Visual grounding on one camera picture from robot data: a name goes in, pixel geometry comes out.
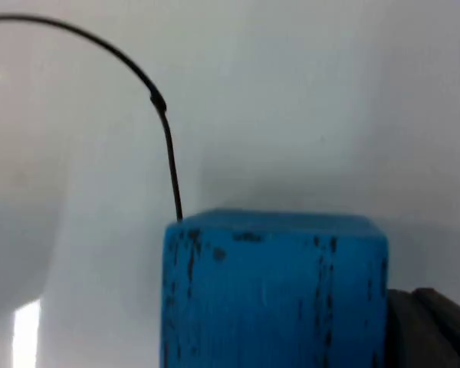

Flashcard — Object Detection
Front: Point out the blue cube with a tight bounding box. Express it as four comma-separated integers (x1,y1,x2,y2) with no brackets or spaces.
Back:
159,208,390,368

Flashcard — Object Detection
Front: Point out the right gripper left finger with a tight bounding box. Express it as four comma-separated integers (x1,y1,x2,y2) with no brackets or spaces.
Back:
384,289,460,368

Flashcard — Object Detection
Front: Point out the grey-framed whiteboard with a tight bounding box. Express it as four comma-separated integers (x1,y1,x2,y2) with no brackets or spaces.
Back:
0,0,460,368

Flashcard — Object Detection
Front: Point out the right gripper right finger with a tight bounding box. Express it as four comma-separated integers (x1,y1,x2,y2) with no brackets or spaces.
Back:
411,287,460,360

